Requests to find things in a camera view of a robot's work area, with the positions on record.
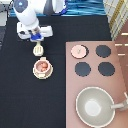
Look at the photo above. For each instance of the white gripper body blue trim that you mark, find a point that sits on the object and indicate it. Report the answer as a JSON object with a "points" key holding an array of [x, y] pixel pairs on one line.
{"points": [[35, 35]]}

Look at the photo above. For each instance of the pink toy pot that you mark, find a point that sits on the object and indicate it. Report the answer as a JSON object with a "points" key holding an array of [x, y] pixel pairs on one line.
{"points": [[41, 61]]}

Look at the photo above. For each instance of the cream round plate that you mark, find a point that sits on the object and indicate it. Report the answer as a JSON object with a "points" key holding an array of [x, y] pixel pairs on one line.
{"points": [[42, 75]]}

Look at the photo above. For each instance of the pink pot lid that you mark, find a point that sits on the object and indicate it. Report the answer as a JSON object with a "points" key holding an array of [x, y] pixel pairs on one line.
{"points": [[79, 51]]}

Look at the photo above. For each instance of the cream slotted spatula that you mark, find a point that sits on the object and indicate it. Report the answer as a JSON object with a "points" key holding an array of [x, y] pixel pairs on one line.
{"points": [[38, 50]]}

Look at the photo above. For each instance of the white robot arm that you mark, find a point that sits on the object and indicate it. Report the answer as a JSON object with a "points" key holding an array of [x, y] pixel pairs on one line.
{"points": [[26, 11]]}

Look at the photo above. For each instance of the black burner front left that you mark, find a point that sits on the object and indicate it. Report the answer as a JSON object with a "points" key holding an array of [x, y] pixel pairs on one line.
{"points": [[82, 69]]}

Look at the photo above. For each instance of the pink toy stove board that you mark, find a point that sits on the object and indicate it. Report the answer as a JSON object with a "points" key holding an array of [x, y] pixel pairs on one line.
{"points": [[85, 51]]}

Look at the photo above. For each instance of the black burner back right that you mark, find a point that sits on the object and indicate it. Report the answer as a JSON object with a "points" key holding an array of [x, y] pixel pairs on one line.
{"points": [[103, 51]]}

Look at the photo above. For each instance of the black burner front right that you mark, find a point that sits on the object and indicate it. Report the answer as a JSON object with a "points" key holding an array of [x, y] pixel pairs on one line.
{"points": [[106, 68]]}

